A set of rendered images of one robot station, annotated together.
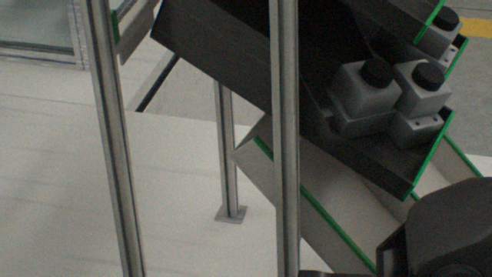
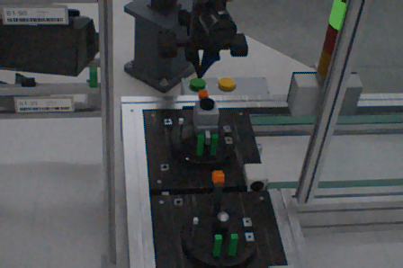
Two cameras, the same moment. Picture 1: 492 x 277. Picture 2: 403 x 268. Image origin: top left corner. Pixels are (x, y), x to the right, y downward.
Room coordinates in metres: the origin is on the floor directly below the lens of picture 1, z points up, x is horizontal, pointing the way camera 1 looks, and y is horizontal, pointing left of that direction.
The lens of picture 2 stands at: (0.98, 0.87, 1.94)
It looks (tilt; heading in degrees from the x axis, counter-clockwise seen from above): 43 degrees down; 241
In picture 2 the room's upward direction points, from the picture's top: 6 degrees clockwise
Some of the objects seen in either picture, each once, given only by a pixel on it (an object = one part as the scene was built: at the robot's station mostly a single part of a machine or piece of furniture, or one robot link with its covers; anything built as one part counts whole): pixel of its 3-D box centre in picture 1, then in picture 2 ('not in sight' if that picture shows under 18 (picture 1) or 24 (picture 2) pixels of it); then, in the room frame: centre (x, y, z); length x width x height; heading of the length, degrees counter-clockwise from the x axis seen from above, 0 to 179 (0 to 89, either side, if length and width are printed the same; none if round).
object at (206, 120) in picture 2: not in sight; (206, 118); (0.49, 0.00, 1.06); 0.08 x 0.04 x 0.07; 73
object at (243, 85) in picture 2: not in sight; (225, 94); (0.34, -0.19, 0.93); 0.21 x 0.07 x 0.06; 162
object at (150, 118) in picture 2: not in sight; (201, 148); (0.48, -0.01, 0.96); 0.24 x 0.24 x 0.02; 72
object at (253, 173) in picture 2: not in sight; (255, 177); (0.42, 0.11, 0.97); 0.05 x 0.05 x 0.04; 72
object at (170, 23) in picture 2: not in sight; (162, 39); (0.41, -0.42, 0.96); 0.15 x 0.15 x 0.20; 27
